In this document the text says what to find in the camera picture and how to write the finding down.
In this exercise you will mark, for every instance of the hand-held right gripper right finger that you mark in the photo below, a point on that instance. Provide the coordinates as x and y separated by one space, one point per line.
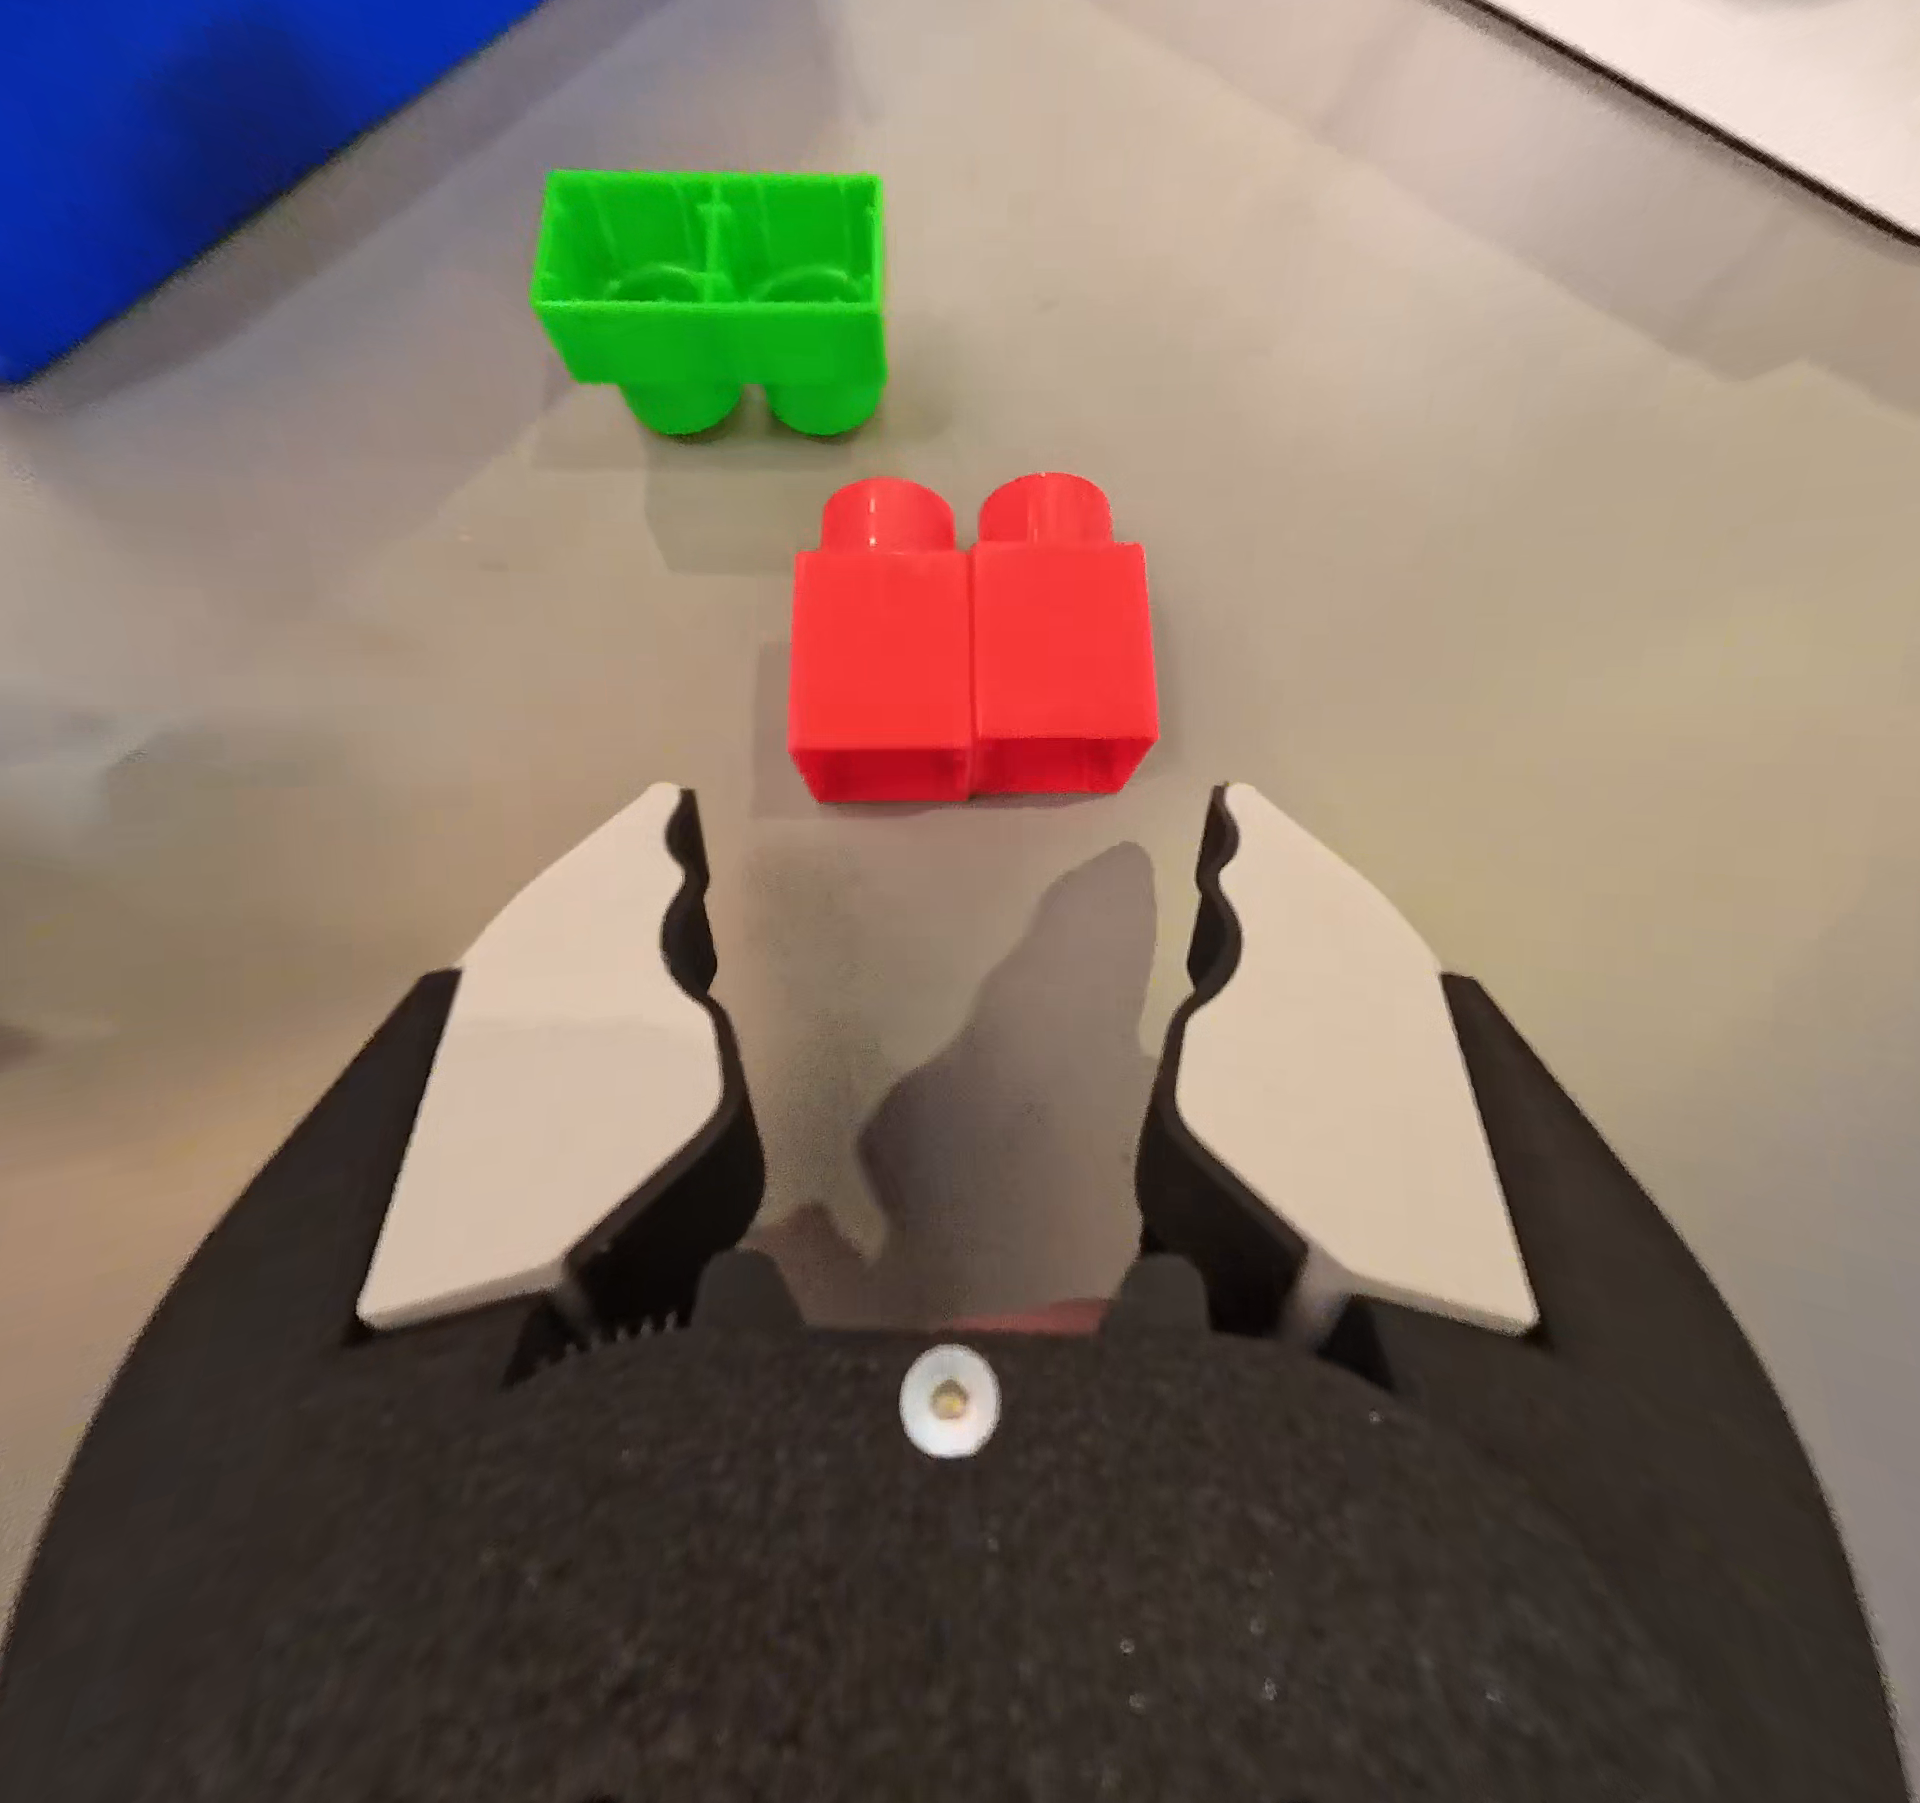
1338 1078

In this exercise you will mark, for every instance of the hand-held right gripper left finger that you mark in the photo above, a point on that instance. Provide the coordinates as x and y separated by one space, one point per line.
556 1078

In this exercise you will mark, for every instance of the red single-stud toy block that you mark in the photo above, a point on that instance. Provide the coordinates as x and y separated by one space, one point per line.
1062 651

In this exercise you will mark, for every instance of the green two-stud toy block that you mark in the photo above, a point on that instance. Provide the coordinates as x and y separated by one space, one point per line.
703 334

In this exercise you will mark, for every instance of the blue plastic bin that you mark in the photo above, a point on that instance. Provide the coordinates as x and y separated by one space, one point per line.
226 63

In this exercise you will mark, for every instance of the grey desk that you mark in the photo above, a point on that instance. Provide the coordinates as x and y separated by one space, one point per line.
1425 563

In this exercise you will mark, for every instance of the white stand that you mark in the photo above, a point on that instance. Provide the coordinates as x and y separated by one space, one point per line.
1571 18

